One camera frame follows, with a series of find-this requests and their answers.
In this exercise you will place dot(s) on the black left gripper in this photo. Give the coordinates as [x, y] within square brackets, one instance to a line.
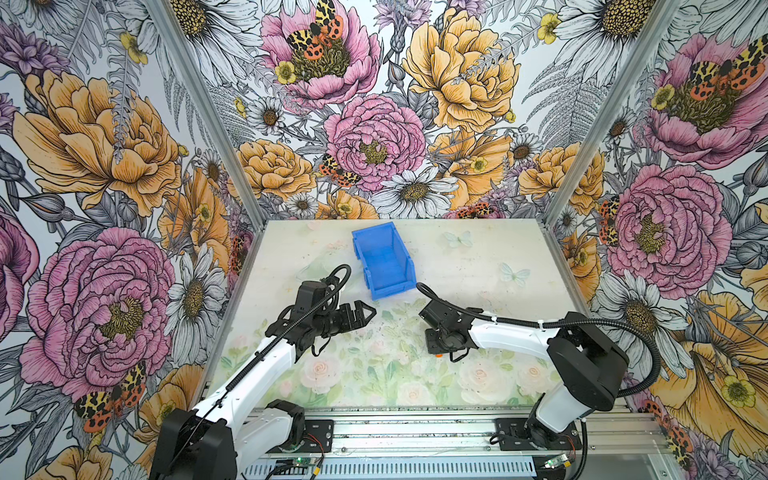
[358, 313]

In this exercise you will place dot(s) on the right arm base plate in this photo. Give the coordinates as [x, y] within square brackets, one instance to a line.
[515, 434]

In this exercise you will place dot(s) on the blue plastic bin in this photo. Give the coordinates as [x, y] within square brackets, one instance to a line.
[388, 268]

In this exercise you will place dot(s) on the aluminium corner post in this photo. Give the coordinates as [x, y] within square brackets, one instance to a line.
[650, 37]
[187, 70]

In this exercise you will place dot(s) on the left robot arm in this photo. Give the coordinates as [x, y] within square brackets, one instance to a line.
[217, 438]

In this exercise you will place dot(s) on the right aluminium corner post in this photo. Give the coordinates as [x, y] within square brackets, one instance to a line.
[650, 37]

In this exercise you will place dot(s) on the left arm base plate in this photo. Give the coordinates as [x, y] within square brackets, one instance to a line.
[317, 436]

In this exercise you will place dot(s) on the aluminium front rail frame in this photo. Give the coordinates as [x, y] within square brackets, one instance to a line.
[455, 443]

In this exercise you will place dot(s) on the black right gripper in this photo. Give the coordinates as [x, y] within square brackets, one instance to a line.
[432, 346]

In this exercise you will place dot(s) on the left aluminium corner post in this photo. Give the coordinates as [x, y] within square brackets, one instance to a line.
[187, 70]

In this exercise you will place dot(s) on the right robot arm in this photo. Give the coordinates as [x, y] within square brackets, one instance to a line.
[590, 365]

